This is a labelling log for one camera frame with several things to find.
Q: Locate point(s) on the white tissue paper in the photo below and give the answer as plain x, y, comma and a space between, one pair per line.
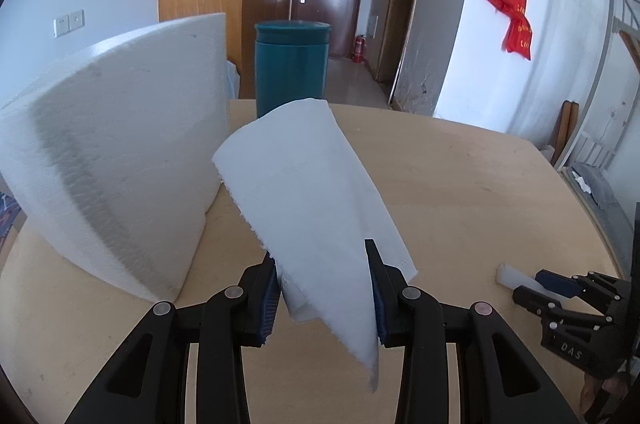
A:
300, 184

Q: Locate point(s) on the red hanging cloth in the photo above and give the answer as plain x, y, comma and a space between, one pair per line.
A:
510, 4

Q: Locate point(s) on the white foam box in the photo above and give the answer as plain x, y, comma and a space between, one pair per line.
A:
115, 129

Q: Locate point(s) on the white bunk bed frame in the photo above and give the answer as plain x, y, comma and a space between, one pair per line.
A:
600, 69

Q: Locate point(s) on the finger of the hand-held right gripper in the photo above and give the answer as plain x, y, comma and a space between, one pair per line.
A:
532, 296
555, 281

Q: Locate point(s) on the small white plastic piece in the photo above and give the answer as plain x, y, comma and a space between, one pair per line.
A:
507, 275

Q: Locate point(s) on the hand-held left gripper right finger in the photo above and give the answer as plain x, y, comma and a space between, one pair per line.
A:
379, 309

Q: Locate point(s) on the teal canister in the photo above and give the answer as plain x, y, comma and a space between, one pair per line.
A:
290, 69

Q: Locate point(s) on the light blue bedding bundle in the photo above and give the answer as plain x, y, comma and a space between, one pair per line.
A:
233, 79

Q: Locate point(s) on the white double wall socket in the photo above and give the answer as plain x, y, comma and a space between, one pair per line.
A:
68, 23

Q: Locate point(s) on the red fire extinguisher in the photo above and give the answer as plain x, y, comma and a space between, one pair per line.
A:
359, 49

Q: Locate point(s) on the wooden board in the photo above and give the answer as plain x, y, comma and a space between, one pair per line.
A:
567, 129

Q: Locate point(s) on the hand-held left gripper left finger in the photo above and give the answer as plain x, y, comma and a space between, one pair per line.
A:
267, 299

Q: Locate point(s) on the grey mattress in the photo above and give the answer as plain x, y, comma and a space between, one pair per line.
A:
607, 189

